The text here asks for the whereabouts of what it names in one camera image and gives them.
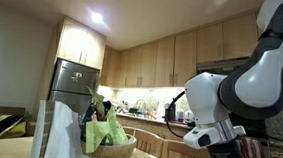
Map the red striped hanging dish towel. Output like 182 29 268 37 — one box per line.
240 137 270 158

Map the wooden chair back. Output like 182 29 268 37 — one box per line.
160 139 213 158

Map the white mug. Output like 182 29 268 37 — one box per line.
183 110 196 125

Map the small white bottle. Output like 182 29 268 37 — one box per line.
175 107 185 124

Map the curved-back wooden chair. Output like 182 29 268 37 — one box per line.
120 126 166 158

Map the wooden kitchen counter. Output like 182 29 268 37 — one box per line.
113 111 193 142

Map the curved metal kitchen faucet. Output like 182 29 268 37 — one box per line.
133 98 148 115

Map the round wooden bowl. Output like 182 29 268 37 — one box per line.
79 131 139 158

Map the steel range hood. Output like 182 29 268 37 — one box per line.
196 52 251 77

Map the light green snack bag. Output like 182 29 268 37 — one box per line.
81 85 134 157

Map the light wooden cabinet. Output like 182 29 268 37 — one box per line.
100 0 283 100
55 16 109 70

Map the dark blue snack bag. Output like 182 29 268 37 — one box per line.
78 99 114 145

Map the white standing paper packet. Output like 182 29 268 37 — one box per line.
30 99 103 158

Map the stainless steel fridge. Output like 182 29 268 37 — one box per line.
47 57 103 117

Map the round ceiling light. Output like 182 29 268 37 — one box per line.
89 10 106 25

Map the yellow pillow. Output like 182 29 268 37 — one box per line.
0 118 28 140

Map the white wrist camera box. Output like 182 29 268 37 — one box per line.
232 125 248 137

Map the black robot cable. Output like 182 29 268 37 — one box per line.
161 89 189 140

